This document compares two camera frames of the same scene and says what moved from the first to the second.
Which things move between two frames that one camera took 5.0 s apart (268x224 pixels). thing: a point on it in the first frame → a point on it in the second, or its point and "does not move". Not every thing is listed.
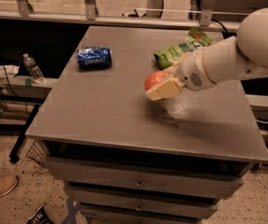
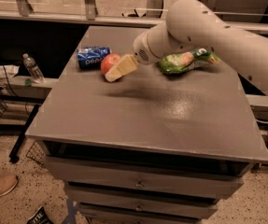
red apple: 154,78 → 108,61
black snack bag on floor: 40,217 does not move
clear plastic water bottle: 34,70 does not move
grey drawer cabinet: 128,160 does not move
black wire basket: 36,152 does not move
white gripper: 190,69 → 143,49
